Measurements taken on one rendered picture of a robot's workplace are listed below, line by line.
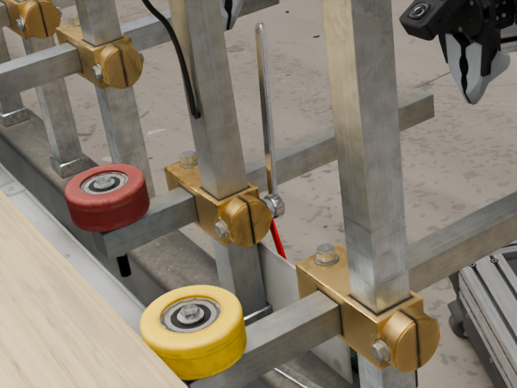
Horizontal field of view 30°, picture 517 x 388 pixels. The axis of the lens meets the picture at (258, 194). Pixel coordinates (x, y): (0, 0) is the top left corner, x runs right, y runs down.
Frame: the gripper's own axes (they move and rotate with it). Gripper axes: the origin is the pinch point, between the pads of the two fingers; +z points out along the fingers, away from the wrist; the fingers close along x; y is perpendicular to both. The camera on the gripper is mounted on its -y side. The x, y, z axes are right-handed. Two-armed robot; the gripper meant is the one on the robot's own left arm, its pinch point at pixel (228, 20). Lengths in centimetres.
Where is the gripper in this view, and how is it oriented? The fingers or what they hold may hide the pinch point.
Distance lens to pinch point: 103.6
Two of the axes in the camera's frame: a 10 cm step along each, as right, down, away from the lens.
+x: -8.4, 3.6, -4.0
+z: 1.3, 8.6, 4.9
